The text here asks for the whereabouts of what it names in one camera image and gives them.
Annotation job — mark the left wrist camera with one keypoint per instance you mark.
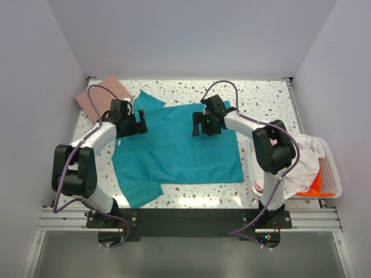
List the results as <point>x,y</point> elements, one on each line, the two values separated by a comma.
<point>129,99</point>

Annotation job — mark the orange t shirt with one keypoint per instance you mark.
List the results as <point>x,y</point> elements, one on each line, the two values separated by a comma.
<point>303,179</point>

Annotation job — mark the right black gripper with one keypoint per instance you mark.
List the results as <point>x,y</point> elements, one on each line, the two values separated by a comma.
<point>199,117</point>

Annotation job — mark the white t shirt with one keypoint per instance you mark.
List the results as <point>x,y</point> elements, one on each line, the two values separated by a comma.
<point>311,148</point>

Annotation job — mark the teal t shirt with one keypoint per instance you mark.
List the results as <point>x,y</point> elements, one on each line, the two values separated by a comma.
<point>169,154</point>

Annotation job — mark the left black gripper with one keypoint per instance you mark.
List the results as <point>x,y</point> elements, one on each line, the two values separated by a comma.
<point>138,127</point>

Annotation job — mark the white plastic basket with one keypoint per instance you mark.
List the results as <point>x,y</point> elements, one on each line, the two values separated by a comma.
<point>330,177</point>

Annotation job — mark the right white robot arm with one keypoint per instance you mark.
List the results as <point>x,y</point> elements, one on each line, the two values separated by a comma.
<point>273,146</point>

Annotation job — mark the folded pink t shirt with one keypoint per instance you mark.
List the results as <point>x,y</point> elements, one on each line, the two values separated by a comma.
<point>101,98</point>

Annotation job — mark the aluminium front rail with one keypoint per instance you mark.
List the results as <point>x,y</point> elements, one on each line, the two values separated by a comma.
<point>227,219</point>

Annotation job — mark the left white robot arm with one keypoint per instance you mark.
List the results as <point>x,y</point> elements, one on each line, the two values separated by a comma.
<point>74,174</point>

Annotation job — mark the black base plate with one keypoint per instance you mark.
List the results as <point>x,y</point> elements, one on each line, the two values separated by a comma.
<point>247,232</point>

